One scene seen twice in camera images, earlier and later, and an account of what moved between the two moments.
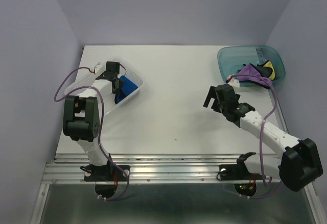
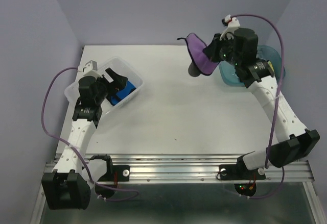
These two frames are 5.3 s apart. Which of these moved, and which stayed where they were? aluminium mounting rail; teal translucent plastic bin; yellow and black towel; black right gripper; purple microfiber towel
Moved: purple microfiber towel; black right gripper
Stayed: yellow and black towel; aluminium mounting rail; teal translucent plastic bin
